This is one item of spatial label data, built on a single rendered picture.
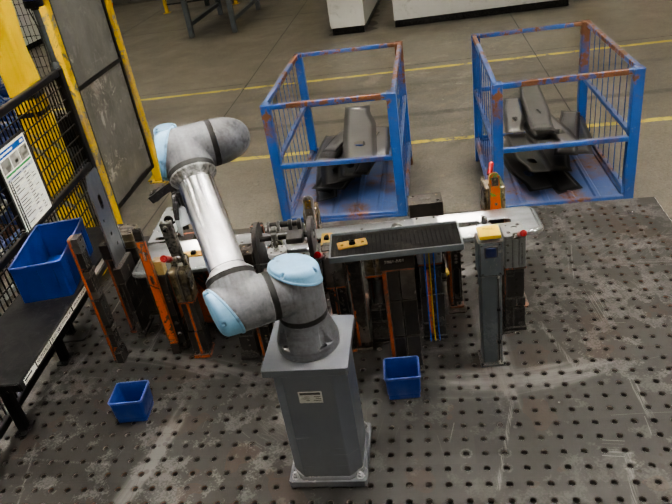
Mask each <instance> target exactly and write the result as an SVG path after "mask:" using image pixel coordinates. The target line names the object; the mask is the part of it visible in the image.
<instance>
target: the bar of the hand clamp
mask: <svg viewBox="0 0 672 504"><path fill-rule="evenodd" d="M172 222H173V218H172V217H171V216H165V217H164V222H163V221H160V223H159V227H160V229H161V232H162V234H163V237H164V239H165V242H166V244H167V247H168V249H169V252H170V254H171V257H176V256H180V257H181V260H182V263H183V265H184V266H185V262H184V256H185V255H184V252H183V249H182V247H181V244H180V242H179V239H178V236H177V234H176V231H175V228H174V226H173V223H172Z"/></svg>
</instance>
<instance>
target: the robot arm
mask: <svg viewBox="0 0 672 504"><path fill-rule="evenodd" d="M153 132H154V141H155V147H156V153H157V158H158V163H159V168H160V173H161V177H162V180H164V181H165V180H166V182H165V183H164V184H162V185H161V186H160V187H158V188H157V189H155V190H153V191H152V192H151V193H150V194H149V195H150V196H149V198H148V199H149V200H150V201H151V202H152V203H153V204H154V203H155V202H158V201H159V200H160V199H161V198H162V197H163V196H165V195H166V194H167V193H169V192H170V191H171V198H172V207H173V214H174V219H175V222H176V226H177V229H178V231H179V233H180V235H181V236H184V235H183V227H184V226H186V225H188V224H191V225H192V227H193V230H194V233H195V236H196V239H197V241H198V244H199V247H200V250H201V253H202V256H203V258H204V261H205V264H206V267H207V270H208V272H209V277H208V279H207V280H206V287H207V289H206V290H205V291H204V292H203V298H204V301H205V304H206V306H207V308H208V310H209V313H210V315H211V317H212V319H213V321H214V323H215V324H216V326H217V328H218V329H219V331H220V332H221V333H222V334H223V335H224V336H227V337H230V336H234V335H237V334H240V333H246V331H249V330H252V329H255V328H258V327H261V326H263V325H266V324H269V323H272V322H275V321H278V320H280V324H279V330H278V337H277V343H278V348H279V351H280V353H281V354H282V356H283V357H285V358H286V359H288V360H291V361H295V362H312V361H316V360H319V359H322V358H324V357H326V356H328V355H329V354H331V353H332V352H333V351H334V350H335V349H336V348H337V346H338V345H339V342H340V335H339V329H338V327H337V325H336V323H335V322H334V320H333V318H332V317H331V315H330V314H329V312H328V309H327V303H326V298H325V292H324V287H323V276H322V274H321V271H320V267H319V264H318V263H317V261H316V260H315V259H313V258H312V257H310V256H307V255H303V254H298V253H289V254H283V255H280V256H277V257H275V258H273V259H272V260H271V261H270V262H269V263H268V267H267V271H264V272H261V273H258V274H256V272H255V269H254V267H253V265H250V264H248V263H245V261H244V259H243V256H242V253H241V251H240V248H239V246H238V243H237V240H236V238H235V235H234V232H233V230H232V227H231V224H230V222H229V219H228V216H227V214H226V211H225V208H224V206H223V203H222V200H221V198H220V195H219V192H218V190H217V187H216V185H215V182H214V179H213V178H214V176H215V175H216V172H217V170H216V166H219V165H223V164H226V163H228V162H231V161H233V160H235V159H236V158H238V157H239V156H240V155H242V154H243V153H244V152H245V151H246V150H247V148H248V146H249V144H250V132H249V130H248V128H247V126H246V125H245V124H244V123H243V122H241V121H240V120H238V119H235V118H229V117H216V118H211V119H207V120H204V121H199V122H196V123H192V124H188V125H184V126H180V127H177V126H176V124H174V123H164V124H160V125H158V126H156V127H155V128H154V129H153ZM181 205H182V206H184V207H181V208H180V206H181ZM187 213H188V214H187Z"/></svg>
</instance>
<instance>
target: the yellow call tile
mask: <svg viewBox="0 0 672 504"><path fill-rule="evenodd" d="M476 231H477V234H478V237H479V240H487V239H497V238H501V233H500V230H499V227H498V225H488V226H478V227H476Z"/></svg>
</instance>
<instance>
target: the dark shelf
mask: <svg viewBox="0 0 672 504"><path fill-rule="evenodd" d="M85 229H86V232H87V234H88V237H89V240H90V242H91V245H92V247H93V252H92V255H91V257H90V259H91V262H92V263H91V264H90V265H94V266H95V268H96V269H95V273H96V275H97V273H98V272H99V270H100V269H101V267H102V265H103V264H104V260H103V258H102V255H101V253H100V250H99V248H98V246H99V244H100V243H101V242H102V240H103V239H104V236H103V233H102V230H101V228H100V226H96V227H88V228H85ZM85 292H86V288H85V286H84V284H83V281H82V279H80V282H79V284H78V286H77V288H76V290H75V293H74V294H73V295H71V296H65V297H59V298H54V299H48V300H42V301H37V302H31V303H24V301H23V299H22V296H21V294H20V293H19V294H18V295H17V297H16V298H15V299H14V301H13V302H12V303H11V304H10V306H9V307H8V308H7V309H6V311H5V312H4V313H3V315H2V316H1V317H0V394H2V393H13V392H23V390H24V389H25V387H26V386H27V384H28V383H29V381H30V379H31V378H32V376H33V375H34V373H35V371H36V370H37V368H38V367H39V365H40V363H41V362H42V360H43V359H44V357H45V356H46V354H47V352H48V351H49V349H50V348H51V346H52V344H53V343H54V341H55V340H56V338H57V337H58V335H59V333H60V332H61V330H62V329H63V327H64V326H65V324H66V322H67V321H68V319H69V318H70V316H71V314H72V313H73V311H74V310H75V308H76V307H77V305H78V303H79V302H80V300H81V299H82V297H83V296H84V294H85Z"/></svg>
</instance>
